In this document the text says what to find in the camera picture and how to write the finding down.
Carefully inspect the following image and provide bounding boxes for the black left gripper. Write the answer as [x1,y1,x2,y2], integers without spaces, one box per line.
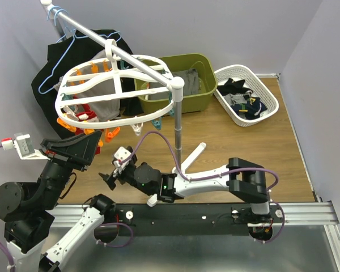
[39,127,104,209]

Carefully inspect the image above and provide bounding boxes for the red sock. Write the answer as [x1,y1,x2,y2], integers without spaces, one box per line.
[75,111,99,135]
[74,104,92,115]

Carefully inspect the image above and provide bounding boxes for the black white striped sock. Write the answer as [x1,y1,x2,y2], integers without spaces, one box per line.
[217,84,253,96]

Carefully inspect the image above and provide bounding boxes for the navy yellow patterned sock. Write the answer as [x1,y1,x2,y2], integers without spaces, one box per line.
[241,96,267,120]

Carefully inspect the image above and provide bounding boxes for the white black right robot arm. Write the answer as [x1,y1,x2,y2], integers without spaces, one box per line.
[99,158,270,222]

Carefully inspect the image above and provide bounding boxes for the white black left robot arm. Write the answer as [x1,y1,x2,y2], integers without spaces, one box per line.
[0,130,116,271]

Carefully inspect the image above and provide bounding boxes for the white round clip hanger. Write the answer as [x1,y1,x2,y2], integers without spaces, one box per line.
[54,39,184,130]

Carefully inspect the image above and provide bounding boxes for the orange clothes clip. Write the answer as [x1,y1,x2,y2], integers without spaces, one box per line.
[57,117,77,133]
[105,127,121,143]
[75,69,86,84]

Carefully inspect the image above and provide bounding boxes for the grey hanging cloth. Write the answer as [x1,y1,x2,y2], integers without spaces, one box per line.
[54,49,120,122]

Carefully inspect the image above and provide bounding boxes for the white clothes clip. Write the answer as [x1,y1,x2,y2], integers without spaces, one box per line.
[130,122,143,137]

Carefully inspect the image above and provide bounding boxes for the silver white clothes rack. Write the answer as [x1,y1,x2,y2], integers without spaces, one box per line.
[40,0,207,207]

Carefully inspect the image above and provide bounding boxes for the teal clothes clip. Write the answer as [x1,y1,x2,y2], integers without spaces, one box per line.
[151,118,162,130]

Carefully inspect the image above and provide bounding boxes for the black hanging garment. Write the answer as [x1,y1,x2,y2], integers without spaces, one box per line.
[31,31,143,138]

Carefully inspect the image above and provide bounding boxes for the grey cloth in bin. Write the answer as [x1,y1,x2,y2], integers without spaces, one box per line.
[148,67,202,100]

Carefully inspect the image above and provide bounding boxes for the olive green plastic bin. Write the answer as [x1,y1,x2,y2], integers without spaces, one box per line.
[134,53,218,114]

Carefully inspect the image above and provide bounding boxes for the white perforated plastic basket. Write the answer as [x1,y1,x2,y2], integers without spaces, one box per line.
[214,65,279,127]

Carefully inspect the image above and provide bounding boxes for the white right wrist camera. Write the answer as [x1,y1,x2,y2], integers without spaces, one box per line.
[112,147,132,177]

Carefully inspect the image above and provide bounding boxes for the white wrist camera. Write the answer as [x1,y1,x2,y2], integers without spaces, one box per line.
[112,147,132,177]
[1,133,48,160]

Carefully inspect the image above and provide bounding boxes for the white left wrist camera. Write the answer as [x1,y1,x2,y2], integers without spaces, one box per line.
[1,133,48,160]

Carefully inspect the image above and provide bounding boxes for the light blue wire hanger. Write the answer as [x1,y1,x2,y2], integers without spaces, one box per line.
[38,24,122,94]

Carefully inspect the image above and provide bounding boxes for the aluminium frame rail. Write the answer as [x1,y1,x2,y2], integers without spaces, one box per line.
[64,202,340,271]

